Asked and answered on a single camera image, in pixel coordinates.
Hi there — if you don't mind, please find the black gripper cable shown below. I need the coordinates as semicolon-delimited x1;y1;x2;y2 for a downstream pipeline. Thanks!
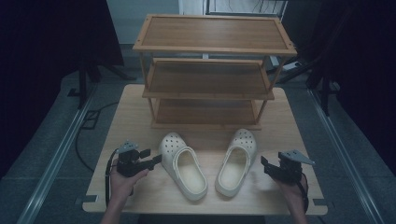
105;148;120;208
297;173;310;215

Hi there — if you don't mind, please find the person's left hand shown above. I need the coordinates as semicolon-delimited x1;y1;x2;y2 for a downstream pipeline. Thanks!
109;158;150;203

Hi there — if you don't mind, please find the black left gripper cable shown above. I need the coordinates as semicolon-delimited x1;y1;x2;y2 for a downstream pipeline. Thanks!
105;148;120;208

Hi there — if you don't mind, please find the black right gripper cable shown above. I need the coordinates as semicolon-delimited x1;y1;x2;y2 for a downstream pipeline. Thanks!
297;173;310;215

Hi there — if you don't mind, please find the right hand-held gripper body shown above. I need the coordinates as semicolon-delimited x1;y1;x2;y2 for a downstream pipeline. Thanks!
270;149;316;187

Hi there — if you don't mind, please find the black floor stand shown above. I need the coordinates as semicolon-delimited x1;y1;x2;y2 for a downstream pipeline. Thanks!
67;60;137;110
276;57;341;118

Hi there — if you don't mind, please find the metal floor rail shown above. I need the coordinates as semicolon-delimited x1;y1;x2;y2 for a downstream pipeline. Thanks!
16;83;98;224
306;88;387;224

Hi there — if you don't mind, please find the three-tier wooden shoe rack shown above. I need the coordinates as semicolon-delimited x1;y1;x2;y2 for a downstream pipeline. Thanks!
133;13;298;132

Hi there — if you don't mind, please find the dark curtain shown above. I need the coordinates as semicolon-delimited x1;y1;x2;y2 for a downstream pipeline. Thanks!
0;0;125;180
279;0;396;175

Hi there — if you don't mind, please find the white power strip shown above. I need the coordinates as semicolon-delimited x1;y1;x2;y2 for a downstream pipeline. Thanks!
280;61;304;72

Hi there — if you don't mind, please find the white perforated clog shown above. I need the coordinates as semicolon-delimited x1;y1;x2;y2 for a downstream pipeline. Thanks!
214;128;259;199
158;132;209;202

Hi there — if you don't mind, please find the person's right hand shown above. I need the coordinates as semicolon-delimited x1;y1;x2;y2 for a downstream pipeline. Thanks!
275;175;309;207

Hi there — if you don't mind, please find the black floor cable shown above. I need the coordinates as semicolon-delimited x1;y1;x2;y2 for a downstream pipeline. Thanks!
75;102;120;173

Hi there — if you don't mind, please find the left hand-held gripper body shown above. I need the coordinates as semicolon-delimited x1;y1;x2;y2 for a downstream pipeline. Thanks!
116;140;150;178

